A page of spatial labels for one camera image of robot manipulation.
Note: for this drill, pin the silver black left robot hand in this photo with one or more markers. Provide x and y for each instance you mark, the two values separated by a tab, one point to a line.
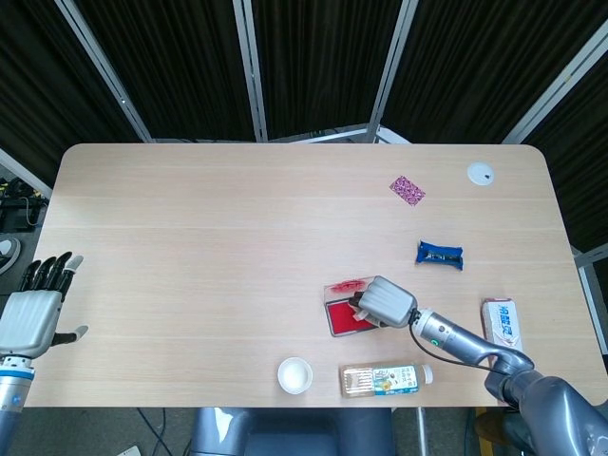
28	323

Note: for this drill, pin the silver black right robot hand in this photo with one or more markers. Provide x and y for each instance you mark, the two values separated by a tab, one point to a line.
387	304

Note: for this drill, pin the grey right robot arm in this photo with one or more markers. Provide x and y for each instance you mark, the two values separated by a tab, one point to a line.
475	344

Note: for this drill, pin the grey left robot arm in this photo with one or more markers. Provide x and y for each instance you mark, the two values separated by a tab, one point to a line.
12	389

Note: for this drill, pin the red ink pad case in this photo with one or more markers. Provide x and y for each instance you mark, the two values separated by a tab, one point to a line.
339	320

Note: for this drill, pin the blue snack wrapper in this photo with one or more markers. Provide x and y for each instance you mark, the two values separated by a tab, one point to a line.
439	256

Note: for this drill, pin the tea bottle with white cap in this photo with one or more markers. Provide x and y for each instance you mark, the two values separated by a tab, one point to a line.
380	380

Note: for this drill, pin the black equipment pile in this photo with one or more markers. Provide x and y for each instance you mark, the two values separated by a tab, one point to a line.
19	209

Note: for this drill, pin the pink patterned card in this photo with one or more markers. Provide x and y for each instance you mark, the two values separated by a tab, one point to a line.
407	191

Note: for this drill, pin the pink white tissue pack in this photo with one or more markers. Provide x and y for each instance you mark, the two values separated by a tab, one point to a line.
501	320

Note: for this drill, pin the small white bowl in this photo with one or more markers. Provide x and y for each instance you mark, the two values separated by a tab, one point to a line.
295	375

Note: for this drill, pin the white table leg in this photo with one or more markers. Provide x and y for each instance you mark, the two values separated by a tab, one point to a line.
421	432

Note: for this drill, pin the grey robot torso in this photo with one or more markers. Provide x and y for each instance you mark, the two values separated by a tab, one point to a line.
294	432

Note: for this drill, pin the white power strip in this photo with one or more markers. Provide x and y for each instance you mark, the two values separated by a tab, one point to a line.
127	450

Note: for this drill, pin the yellow stool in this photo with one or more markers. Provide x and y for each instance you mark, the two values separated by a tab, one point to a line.
489	434

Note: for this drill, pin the black curtain panel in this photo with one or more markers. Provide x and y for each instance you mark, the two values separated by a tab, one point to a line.
185	66
480	66
579	157
328	62
43	85

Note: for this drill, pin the grey screen frame post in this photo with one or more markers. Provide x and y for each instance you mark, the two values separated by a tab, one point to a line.
102	66
389	76
556	81
252	71

